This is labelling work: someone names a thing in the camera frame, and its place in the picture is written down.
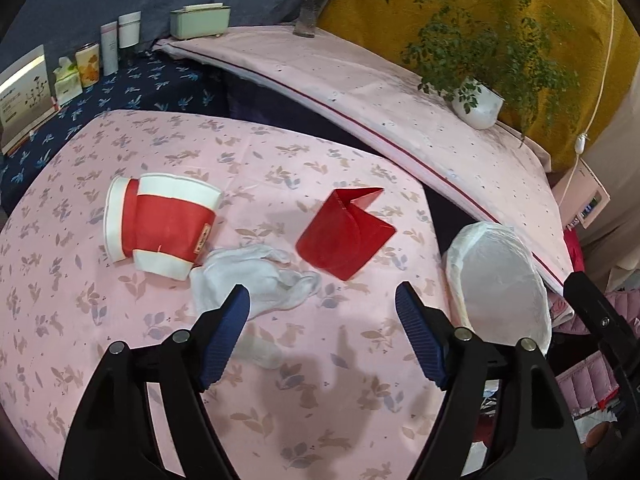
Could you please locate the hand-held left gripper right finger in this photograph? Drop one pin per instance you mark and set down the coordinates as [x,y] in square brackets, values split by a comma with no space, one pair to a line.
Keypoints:
[420,340]

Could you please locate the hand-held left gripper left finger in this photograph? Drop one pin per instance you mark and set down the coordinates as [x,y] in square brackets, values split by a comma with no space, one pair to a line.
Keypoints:
[225,335]

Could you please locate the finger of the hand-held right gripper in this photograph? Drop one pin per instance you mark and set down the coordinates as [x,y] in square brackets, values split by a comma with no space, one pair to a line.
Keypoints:
[600,317]

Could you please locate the white tissue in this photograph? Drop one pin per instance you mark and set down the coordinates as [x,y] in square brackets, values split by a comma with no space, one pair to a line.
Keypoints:
[250,275]

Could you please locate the white bin with plastic liner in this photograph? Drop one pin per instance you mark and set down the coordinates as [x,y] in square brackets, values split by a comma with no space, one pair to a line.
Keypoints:
[500,290]

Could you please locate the red and white paper cup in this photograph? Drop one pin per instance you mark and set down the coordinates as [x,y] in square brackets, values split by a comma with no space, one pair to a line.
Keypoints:
[165,220]

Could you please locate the red paper box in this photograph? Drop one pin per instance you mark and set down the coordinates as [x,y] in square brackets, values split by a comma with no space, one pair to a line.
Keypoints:
[335,240]

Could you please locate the clear plastic wrapper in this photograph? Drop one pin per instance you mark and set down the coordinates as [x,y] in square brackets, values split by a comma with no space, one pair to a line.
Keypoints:
[260,352]

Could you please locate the pink padded jacket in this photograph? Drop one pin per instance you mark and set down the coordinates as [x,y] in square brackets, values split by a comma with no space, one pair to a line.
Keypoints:
[580,380]

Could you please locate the red cloth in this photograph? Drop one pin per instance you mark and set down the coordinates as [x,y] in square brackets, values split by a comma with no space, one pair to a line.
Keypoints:
[574,255]

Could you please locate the pink floral tablecloth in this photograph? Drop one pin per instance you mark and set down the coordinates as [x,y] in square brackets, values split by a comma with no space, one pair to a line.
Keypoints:
[325,410]

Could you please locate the pink device with display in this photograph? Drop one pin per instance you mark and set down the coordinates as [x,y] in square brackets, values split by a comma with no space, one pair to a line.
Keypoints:
[585,195]

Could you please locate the white plant pot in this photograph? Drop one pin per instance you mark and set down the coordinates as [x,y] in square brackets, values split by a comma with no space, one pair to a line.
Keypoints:
[480,107]

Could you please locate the pink speckled cloth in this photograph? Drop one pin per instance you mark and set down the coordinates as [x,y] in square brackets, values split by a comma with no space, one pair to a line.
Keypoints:
[375,90]

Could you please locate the dark blue floral cloth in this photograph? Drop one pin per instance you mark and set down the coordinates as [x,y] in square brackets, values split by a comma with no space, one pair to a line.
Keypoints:
[150,85]

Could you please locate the green tissue pack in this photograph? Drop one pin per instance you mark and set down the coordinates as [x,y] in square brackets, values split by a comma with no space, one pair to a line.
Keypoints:
[67,82]

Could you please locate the green leafy plant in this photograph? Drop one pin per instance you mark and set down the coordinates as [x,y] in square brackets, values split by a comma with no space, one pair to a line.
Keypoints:
[475,45]

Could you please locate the orange printed can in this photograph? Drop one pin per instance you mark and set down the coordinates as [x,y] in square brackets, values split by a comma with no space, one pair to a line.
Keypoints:
[88,65]

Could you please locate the tall white bottle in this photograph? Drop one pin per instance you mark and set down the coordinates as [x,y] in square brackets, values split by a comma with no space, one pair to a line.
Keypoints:
[109,50]

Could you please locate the white card stand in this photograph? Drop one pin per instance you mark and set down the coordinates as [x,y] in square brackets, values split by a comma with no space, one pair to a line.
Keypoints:
[25,100]

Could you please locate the mint green box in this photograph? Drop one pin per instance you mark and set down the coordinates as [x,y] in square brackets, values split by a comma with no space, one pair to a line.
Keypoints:
[200,22]

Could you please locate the white round jar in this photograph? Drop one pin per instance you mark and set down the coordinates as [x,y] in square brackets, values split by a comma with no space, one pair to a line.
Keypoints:
[129,30]

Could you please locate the glass vase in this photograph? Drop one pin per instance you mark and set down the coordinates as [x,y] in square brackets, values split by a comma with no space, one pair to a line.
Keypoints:
[310,15]

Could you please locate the mustard yellow cloth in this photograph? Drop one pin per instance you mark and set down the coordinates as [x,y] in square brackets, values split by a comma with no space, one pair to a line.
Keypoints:
[360,10]

